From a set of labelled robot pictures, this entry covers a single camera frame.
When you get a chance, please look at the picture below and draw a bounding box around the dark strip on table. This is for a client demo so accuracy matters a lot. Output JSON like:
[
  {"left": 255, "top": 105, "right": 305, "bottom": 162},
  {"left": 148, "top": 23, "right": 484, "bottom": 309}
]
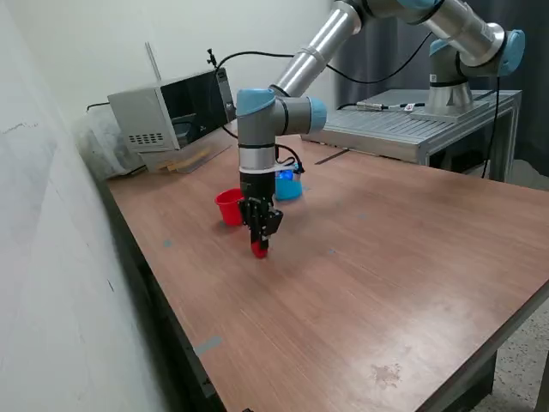
[{"left": 314, "top": 148, "right": 349, "bottom": 166}]

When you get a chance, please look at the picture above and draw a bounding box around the aluminium profile robot table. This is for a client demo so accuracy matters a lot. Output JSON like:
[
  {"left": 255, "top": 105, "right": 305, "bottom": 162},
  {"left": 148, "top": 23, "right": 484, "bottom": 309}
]
[{"left": 299, "top": 88, "right": 523, "bottom": 181}]

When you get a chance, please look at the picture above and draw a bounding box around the white camera bracket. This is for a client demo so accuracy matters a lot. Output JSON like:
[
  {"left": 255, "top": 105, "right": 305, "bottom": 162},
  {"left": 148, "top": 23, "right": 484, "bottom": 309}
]
[{"left": 238, "top": 164, "right": 297, "bottom": 176}]

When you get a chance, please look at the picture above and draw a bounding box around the wrist-mounted camera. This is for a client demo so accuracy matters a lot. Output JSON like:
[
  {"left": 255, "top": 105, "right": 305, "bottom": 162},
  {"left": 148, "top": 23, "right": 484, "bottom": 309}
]
[{"left": 275, "top": 161, "right": 306, "bottom": 184}]

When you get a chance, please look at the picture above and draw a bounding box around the wooden stick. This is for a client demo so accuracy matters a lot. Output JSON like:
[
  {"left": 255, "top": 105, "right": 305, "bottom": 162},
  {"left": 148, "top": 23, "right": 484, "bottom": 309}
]
[
  {"left": 166, "top": 155, "right": 203, "bottom": 173},
  {"left": 156, "top": 148, "right": 212, "bottom": 172}
]

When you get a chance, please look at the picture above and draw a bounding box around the clear plastic bag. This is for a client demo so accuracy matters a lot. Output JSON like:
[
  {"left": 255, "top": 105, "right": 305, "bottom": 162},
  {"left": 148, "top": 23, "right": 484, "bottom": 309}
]
[{"left": 70, "top": 113, "right": 147, "bottom": 181}]

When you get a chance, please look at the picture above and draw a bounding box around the silver microwave oven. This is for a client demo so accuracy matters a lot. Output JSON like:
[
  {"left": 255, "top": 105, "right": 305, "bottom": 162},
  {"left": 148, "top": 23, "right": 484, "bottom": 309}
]
[{"left": 106, "top": 66, "right": 238, "bottom": 152}]

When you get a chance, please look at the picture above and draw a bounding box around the blue cup bin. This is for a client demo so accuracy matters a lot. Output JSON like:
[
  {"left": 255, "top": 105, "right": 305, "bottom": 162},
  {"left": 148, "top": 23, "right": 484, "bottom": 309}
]
[{"left": 273, "top": 176, "right": 305, "bottom": 202}]

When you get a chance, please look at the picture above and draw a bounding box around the red cup bin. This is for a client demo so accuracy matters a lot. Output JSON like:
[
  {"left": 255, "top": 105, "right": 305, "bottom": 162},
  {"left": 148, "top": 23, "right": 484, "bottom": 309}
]
[{"left": 214, "top": 187, "right": 246, "bottom": 227}]

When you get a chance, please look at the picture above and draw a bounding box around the aluminium robot mounting plate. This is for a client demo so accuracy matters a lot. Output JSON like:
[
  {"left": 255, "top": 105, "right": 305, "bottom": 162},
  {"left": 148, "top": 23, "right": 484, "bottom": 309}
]
[{"left": 409, "top": 100, "right": 490, "bottom": 124}]

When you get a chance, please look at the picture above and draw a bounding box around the black robot cable metal connector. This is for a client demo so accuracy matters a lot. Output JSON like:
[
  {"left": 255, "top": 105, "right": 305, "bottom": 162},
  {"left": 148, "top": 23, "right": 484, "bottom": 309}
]
[{"left": 336, "top": 100, "right": 428, "bottom": 112}]

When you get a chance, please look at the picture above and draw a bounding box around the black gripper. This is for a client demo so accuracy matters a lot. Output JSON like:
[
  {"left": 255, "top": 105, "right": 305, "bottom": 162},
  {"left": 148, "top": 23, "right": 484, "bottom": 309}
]
[{"left": 238, "top": 170, "right": 284, "bottom": 249}]

